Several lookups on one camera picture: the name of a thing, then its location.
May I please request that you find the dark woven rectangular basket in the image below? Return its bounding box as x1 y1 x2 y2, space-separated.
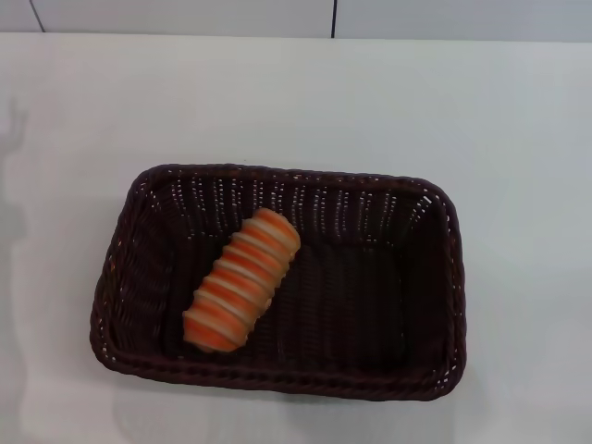
89 163 467 402

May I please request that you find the orange striped bread roll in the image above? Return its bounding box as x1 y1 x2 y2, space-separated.
182 207 302 356

